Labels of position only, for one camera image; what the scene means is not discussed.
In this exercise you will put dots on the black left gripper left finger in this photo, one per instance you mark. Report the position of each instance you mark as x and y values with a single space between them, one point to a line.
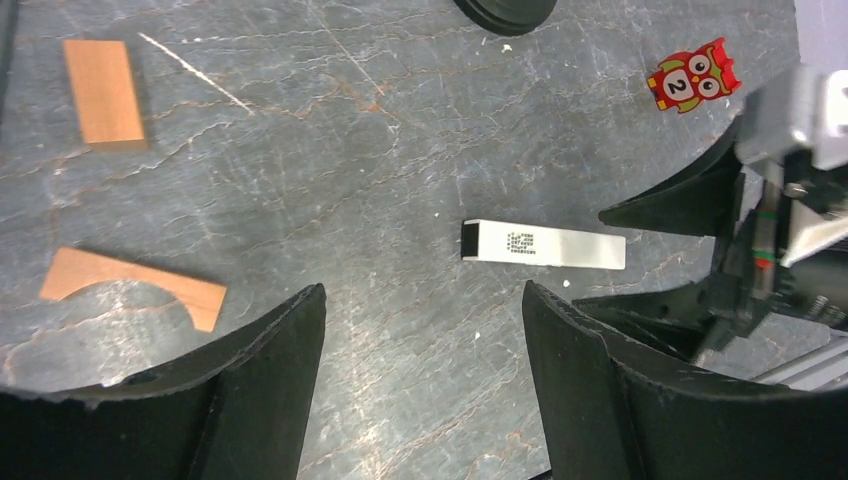
234 408

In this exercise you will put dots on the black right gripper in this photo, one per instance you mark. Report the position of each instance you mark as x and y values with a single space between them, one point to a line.
788 257

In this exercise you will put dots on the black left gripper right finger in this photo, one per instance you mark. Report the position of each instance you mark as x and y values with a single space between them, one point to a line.
615 408

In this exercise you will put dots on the white remote control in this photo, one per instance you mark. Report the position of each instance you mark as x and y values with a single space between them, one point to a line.
504 242

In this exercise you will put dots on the small red toy block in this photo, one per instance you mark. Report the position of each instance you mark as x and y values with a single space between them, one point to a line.
686 79

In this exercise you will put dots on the black round stand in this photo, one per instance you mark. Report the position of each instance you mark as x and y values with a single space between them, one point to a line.
507 17

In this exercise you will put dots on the tan wooden rectangular block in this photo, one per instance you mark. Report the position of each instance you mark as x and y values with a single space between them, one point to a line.
105 95

